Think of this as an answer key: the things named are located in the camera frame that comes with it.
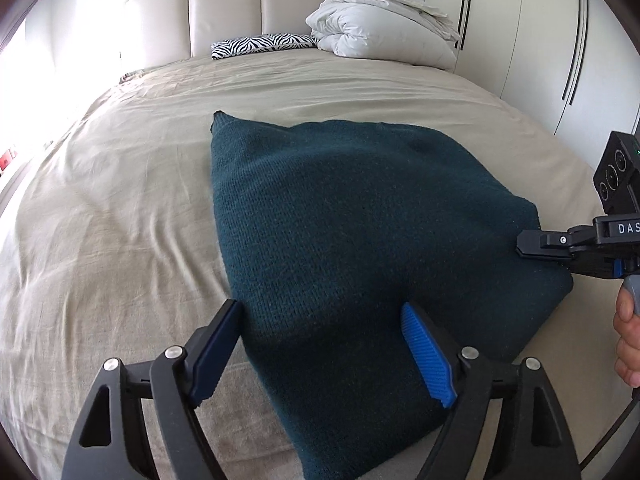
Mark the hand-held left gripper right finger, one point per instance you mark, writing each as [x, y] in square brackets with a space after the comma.
[430, 355]

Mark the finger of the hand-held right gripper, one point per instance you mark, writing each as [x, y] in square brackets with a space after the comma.
[542, 243]

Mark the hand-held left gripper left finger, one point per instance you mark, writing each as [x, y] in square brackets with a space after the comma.
[216, 355]

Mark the dark green knitted sweater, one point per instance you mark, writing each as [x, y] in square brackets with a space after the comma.
[360, 220]

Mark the person's right hand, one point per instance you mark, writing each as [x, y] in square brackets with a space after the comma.
[631, 340]

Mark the bed with beige sheet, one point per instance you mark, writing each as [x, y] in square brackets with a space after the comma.
[125, 220]

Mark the white wardrobe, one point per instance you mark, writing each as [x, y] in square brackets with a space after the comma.
[520, 25]

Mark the white folded duvet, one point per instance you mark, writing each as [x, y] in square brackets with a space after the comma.
[380, 25]

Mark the red box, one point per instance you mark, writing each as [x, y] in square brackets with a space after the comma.
[4, 160]

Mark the zebra print pillow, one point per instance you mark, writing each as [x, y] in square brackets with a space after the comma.
[265, 44]

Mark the cream padded headboard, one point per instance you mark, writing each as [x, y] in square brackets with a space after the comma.
[225, 15]

